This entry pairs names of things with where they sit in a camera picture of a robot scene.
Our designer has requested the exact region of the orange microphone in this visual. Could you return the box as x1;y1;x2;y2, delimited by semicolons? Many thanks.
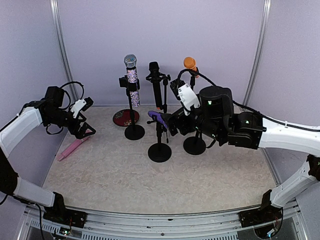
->
183;56;199;78

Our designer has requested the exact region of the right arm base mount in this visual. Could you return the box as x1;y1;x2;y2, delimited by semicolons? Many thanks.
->
238;207;283;228

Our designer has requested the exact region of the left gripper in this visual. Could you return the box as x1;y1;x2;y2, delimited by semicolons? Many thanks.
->
46;108;96;139

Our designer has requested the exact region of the black orange mic stand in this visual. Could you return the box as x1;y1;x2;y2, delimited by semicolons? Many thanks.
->
189;72;198;90

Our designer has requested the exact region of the black purple mic stand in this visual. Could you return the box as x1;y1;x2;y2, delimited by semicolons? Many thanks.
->
147;122;172;163

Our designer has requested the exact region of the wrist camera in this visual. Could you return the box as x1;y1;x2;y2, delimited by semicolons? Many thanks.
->
170;79;201;116
69;97;94;119

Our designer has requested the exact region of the black mint mic stand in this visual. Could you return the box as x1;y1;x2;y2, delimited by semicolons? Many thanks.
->
183;131;206;156

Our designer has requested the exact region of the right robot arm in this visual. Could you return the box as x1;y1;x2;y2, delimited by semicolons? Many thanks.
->
166;74;320;222

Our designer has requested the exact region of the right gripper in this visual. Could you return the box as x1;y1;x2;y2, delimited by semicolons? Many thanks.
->
160;106;225;142

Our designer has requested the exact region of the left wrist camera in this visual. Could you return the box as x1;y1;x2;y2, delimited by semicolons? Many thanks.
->
69;97;94;119

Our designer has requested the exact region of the red floral plate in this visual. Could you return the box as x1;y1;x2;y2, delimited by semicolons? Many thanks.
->
112;109;132;127

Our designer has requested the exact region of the aluminium front rail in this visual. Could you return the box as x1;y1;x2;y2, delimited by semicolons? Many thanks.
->
17;197;308;240

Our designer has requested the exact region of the black glitter mic stand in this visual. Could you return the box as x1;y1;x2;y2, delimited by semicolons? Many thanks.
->
119;75;145;141

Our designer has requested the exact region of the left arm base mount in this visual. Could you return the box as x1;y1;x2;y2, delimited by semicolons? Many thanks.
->
43;209;87;229

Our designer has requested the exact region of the purple microphone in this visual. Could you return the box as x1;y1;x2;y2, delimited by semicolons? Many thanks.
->
147;110;173;129

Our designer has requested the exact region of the black microphone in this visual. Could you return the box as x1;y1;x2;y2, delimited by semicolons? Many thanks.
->
148;61;163;110

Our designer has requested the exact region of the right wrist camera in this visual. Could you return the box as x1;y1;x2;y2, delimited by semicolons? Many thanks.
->
170;79;201;116

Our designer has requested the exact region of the black tripod mic stand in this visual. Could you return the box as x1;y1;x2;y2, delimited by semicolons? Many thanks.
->
145;74;173;145

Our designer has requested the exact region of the pink microphone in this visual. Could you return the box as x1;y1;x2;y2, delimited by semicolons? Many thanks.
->
57;136;90;162

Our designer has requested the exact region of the glitter rhinestone microphone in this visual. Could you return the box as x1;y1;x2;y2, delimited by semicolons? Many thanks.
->
124;54;140;108

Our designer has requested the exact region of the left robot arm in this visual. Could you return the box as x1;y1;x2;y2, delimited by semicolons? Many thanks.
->
0;86;96;223

